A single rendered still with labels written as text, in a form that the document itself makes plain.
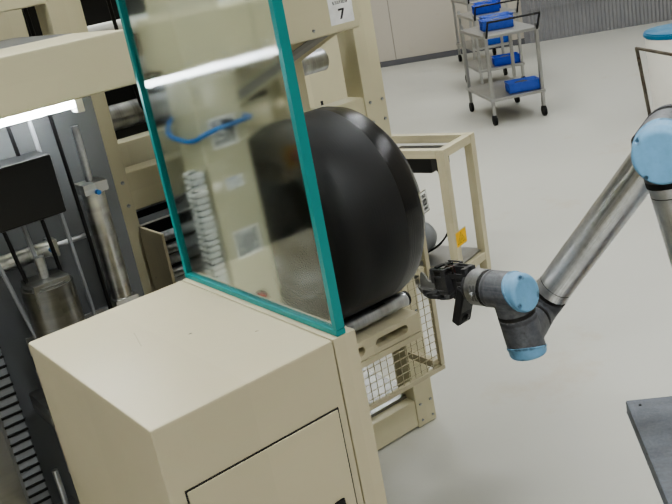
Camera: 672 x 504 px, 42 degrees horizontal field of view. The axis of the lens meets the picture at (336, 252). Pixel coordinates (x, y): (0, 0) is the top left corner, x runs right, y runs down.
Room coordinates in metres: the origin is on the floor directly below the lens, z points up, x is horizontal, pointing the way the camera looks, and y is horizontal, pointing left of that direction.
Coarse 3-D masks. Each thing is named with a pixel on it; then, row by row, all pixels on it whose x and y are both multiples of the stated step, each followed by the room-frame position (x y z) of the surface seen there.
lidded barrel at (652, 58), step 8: (648, 32) 7.28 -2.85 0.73; (656, 32) 7.20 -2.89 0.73; (664, 32) 7.13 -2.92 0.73; (648, 40) 7.20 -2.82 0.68; (656, 40) 7.10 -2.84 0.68; (664, 40) 7.03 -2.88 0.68; (648, 48) 7.22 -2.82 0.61; (656, 48) 7.11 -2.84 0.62; (664, 48) 7.04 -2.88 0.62; (648, 56) 7.24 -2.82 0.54; (656, 56) 7.12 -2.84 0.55; (664, 56) 7.05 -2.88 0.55; (648, 64) 7.27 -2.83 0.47; (656, 64) 7.13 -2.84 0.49; (664, 64) 7.05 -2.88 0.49; (656, 72) 7.14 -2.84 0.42; (664, 72) 7.06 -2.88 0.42; (656, 80) 7.15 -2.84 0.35; (664, 80) 7.07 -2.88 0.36; (656, 88) 7.17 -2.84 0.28; (664, 88) 7.08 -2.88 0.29; (656, 96) 7.18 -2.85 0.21; (664, 96) 7.09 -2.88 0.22; (656, 104) 7.20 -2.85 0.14; (664, 104) 7.10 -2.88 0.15
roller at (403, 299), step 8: (392, 296) 2.34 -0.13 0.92; (400, 296) 2.34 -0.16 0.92; (408, 296) 2.35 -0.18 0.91; (376, 304) 2.30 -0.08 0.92; (384, 304) 2.30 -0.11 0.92; (392, 304) 2.31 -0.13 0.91; (400, 304) 2.32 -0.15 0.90; (408, 304) 2.34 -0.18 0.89; (360, 312) 2.27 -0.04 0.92; (368, 312) 2.27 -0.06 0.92; (376, 312) 2.27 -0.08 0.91; (384, 312) 2.29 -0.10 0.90; (392, 312) 2.31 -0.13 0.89; (344, 320) 2.23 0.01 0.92; (352, 320) 2.23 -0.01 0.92; (360, 320) 2.24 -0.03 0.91; (368, 320) 2.25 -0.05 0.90; (376, 320) 2.27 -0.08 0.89; (352, 328) 2.22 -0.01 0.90; (360, 328) 2.24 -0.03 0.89
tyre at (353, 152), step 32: (320, 128) 2.29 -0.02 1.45; (352, 128) 2.30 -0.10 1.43; (320, 160) 2.19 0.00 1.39; (352, 160) 2.20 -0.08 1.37; (384, 160) 2.24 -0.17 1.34; (320, 192) 2.16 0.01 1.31; (352, 192) 2.15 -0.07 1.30; (384, 192) 2.18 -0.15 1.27; (416, 192) 2.24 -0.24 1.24; (352, 224) 2.12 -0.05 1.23; (384, 224) 2.16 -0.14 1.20; (416, 224) 2.21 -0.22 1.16; (352, 256) 2.12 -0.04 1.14; (384, 256) 2.15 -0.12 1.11; (416, 256) 2.23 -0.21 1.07; (352, 288) 2.15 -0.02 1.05; (384, 288) 2.21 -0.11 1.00
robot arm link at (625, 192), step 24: (624, 168) 1.85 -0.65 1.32; (624, 192) 1.83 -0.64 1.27; (648, 192) 1.83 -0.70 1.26; (600, 216) 1.87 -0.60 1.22; (624, 216) 1.85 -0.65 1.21; (576, 240) 1.91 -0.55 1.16; (600, 240) 1.87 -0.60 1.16; (552, 264) 1.96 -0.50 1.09; (576, 264) 1.90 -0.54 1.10; (552, 288) 1.94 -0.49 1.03; (552, 312) 1.95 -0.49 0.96
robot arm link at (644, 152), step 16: (656, 112) 1.75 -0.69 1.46; (640, 128) 1.70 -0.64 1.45; (656, 128) 1.65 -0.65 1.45; (640, 144) 1.66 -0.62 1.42; (656, 144) 1.64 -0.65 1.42; (640, 160) 1.66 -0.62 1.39; (656, 160) 1.64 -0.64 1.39; (656, 176) 1.64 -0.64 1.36; (656, 192) 1.66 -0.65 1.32; (656, 208) 1.68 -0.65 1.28
